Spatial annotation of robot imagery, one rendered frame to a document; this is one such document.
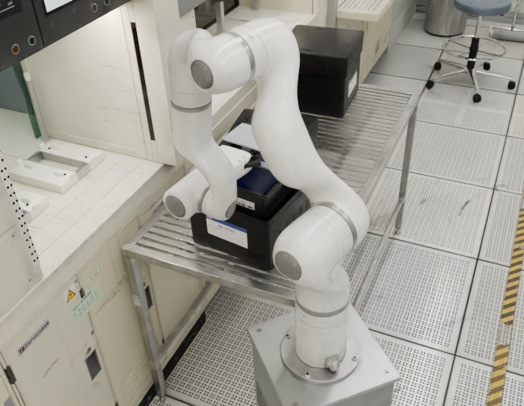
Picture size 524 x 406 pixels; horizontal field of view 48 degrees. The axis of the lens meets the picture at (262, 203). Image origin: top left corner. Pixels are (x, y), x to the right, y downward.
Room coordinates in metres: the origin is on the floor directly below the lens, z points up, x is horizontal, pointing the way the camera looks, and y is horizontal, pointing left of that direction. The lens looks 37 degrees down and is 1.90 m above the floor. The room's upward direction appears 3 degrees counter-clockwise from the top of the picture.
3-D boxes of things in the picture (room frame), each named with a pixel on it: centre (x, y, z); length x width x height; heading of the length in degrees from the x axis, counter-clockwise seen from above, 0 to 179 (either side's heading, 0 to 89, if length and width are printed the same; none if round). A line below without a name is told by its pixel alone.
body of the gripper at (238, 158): (1.29, 0.09, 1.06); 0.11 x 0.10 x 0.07; 146
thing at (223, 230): (1.38, 0.03, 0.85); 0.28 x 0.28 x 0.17; 56
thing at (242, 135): (1.38, 0.03, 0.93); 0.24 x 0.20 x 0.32; 56
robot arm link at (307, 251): (0.89, -0.10, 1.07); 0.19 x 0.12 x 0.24; 138
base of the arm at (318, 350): (0.91, -0.12, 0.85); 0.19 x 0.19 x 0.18
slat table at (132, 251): (1.78, -0.13, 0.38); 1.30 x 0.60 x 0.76; 154
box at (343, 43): (2.22, -0.26, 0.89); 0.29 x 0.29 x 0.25; 68
